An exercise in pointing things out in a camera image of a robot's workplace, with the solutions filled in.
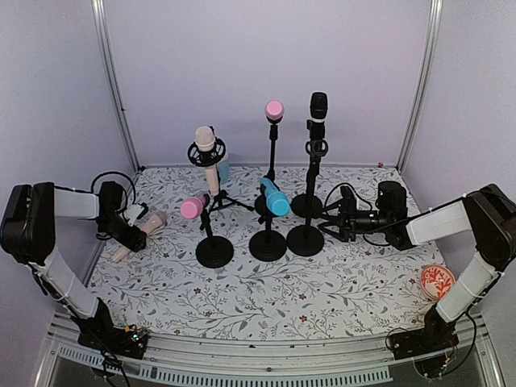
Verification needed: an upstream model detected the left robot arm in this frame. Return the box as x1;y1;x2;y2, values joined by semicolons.
1;181;148;319

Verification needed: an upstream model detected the front aluminium rail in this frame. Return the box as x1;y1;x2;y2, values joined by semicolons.
35;313;507;386

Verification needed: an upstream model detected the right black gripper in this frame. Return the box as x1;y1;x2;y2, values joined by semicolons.
316;198;392;242

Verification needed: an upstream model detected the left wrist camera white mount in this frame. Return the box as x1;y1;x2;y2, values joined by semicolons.
123;203;148;227

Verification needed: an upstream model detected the beige microphone in shockmount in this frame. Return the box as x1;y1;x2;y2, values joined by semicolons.
194;126;219;197

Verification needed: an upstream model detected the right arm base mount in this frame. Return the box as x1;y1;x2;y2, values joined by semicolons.
385;322;459;360

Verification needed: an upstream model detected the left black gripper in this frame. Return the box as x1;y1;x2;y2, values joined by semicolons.
97;213;147;252

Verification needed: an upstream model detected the right aluminium frame post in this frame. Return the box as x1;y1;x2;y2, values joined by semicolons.
396;0;443;175

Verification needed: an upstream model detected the blue microphone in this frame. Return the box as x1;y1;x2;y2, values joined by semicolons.
260;177;290;217

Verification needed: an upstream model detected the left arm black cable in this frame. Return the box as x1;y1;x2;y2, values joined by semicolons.
90;171;137;202

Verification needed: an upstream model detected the black tripod shockmount stand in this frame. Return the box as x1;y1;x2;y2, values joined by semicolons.
187;126;254;214

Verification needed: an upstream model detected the floral table mat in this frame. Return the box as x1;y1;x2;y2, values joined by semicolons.
88;167;443;340

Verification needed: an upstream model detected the black microphone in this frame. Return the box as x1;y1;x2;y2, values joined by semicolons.
307;92;328;140

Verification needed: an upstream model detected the light blue cup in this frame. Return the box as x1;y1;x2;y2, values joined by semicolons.
217;152;230;185

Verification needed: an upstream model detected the left aluminium frame post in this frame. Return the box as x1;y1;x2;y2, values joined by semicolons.
91;0;141;172

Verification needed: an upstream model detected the beige pink microphone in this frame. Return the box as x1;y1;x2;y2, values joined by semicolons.
112;211;167;263

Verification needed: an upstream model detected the red white patterned bowl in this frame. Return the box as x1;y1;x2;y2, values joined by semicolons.
421;264;456;301

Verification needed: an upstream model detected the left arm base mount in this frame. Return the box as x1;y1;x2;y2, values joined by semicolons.
72;318;148;360

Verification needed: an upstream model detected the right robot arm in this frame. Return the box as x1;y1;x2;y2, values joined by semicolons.
318;181;515;352

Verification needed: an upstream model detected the pink microphone back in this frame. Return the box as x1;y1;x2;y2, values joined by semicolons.
264;100;285;123

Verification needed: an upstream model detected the aluminium frame post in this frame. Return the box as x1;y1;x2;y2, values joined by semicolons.
91;0;141;172
396;0;443;175

